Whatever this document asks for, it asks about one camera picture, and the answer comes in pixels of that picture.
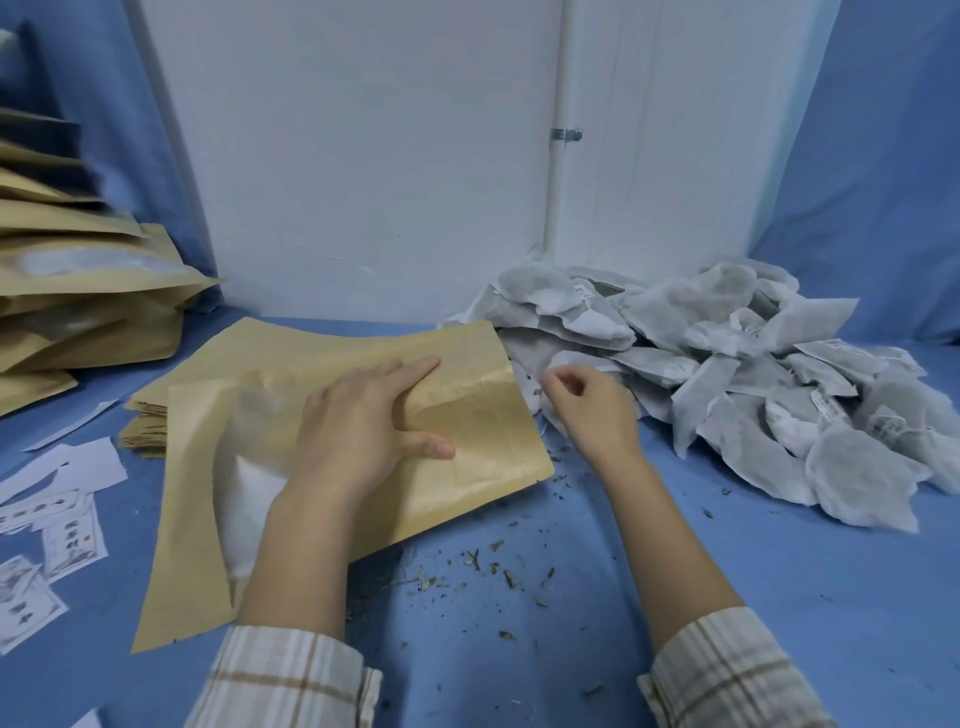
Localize kraft paper pouch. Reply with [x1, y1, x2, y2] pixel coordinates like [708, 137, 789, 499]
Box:
[131, 320, 556, 655]

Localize white paper labels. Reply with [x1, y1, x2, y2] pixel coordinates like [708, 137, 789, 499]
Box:
[0, 401, 129, 728]

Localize stack of kraft pouches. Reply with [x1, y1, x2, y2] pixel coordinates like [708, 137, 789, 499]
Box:
[119, 316, 451, 460]

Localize white wall pipe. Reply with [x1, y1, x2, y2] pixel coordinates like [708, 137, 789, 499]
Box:
[541, 0, 577, 260]

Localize person's left hand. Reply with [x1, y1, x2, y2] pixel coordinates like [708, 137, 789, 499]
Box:
[273, 356, 457, 519]

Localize blue curtain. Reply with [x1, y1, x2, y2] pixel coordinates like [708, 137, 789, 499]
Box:
[0, 0, 223, 313]
[749, 0, 960, 346]

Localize pile of kraft pouches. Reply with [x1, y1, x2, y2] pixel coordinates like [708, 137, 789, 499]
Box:
[0, 104, 223, 418]

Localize person's right hand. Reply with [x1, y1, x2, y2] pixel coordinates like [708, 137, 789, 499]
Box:
[539, 365, 643, 470]

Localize person's left forearm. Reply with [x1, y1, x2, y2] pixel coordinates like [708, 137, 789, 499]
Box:
[183, 487, 384, 728]

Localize blue table cover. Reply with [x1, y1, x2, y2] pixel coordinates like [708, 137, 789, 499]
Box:
[0, 307, 960, 728]

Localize pile of white tea bags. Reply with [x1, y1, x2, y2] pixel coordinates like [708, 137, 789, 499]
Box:
[438, 258, 960, 535]

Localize person's right forearm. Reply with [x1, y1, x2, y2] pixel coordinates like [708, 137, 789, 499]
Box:
[599, 442, 838, 728]

